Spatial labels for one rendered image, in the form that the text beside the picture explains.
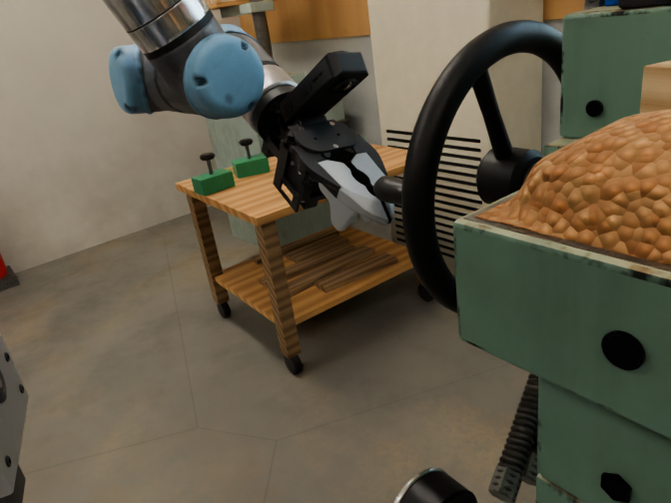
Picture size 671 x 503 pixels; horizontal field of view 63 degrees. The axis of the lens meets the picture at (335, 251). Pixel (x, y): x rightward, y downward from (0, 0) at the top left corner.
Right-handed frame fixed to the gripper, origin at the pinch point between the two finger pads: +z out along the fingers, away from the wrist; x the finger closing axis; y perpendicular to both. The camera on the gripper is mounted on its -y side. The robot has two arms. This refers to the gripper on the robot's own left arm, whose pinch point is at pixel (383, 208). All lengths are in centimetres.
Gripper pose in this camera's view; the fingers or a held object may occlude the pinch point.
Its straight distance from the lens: 53.4
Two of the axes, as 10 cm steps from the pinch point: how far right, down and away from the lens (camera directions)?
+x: -8.1, 2.6, -5.3
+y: -2.3, 6.9, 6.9
